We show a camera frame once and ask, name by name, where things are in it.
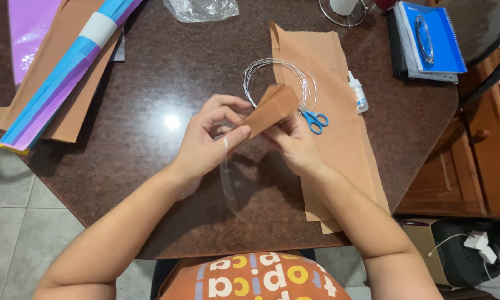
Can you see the person's right hand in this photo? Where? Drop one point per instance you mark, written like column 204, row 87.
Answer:
column 293, row 143

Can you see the person's left hand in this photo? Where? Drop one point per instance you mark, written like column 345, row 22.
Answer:
column 200, row 146

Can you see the person's right fingers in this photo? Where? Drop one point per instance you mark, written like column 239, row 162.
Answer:
column 281, row 125

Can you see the brown paper piece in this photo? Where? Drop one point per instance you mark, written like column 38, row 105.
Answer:
column 272, row 108

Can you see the clear tape strip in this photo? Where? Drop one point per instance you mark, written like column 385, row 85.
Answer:
column 227, row 179

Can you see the brown paper sheets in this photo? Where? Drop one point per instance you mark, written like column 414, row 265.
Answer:
column 337, row 137

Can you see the white glue bottle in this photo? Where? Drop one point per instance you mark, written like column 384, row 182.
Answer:
column 358, row 93

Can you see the black book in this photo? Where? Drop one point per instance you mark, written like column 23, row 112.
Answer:
column 395, row 50

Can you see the clear plastic bag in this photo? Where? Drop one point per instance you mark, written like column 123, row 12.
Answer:
column 200, row 9

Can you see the grey folder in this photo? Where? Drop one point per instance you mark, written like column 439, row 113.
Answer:
column 424, row 75

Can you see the person's orange printed shirt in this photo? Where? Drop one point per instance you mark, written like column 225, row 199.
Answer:
column 254, row 279

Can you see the clear eyeglasses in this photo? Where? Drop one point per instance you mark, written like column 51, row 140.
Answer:
column 424, row 38

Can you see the blue spiral notebook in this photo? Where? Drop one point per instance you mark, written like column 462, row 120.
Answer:
column 435, row 35

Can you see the cardboard box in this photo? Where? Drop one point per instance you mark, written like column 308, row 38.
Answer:
column 424, row 250

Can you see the wooden cabinet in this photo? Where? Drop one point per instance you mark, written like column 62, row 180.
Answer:
column 470, row 158

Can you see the large brown paper sheet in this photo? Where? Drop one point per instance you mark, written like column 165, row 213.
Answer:
column 66, row 116

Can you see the black bag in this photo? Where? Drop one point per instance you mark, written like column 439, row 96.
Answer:
column 466, row 250

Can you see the black chair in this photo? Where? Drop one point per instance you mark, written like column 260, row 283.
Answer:
column 483, row 29

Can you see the roll of coloured paper sheets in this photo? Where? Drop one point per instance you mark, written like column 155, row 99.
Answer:
column 62, row 71

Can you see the pink plastic sheet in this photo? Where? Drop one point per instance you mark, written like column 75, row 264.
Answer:
column 29, row 33

